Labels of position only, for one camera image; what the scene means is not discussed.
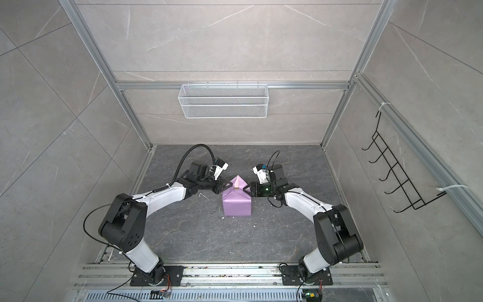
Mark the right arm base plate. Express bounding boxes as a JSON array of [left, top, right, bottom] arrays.
[[278, 263, 333, 286]]

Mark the aluminium rail base frame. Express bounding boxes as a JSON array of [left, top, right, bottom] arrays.
[[72, 262, 393, 301]]

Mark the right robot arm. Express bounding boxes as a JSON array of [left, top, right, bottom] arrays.
[[244, 164, 364, 283]]

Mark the black wire hook rack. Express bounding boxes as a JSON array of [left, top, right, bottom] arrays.
[[362, 112, 447, 213]]

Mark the pink wrapping paper sheet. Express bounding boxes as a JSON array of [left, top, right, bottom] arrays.
[[222, 176, 252, 216]]

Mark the green connector board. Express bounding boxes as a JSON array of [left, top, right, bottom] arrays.
[[301, 289, 323, 302]]

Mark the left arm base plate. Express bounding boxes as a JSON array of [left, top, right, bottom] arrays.
[[130, 266, 184, 286]]

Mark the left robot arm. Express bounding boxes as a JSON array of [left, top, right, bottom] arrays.
[[98, 158, 231, 286]]

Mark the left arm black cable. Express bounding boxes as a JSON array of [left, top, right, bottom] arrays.
[[169, 143, 216, 186]]

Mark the white wire mesh basket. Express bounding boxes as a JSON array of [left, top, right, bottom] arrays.
[[178, 84, 269, 119]]

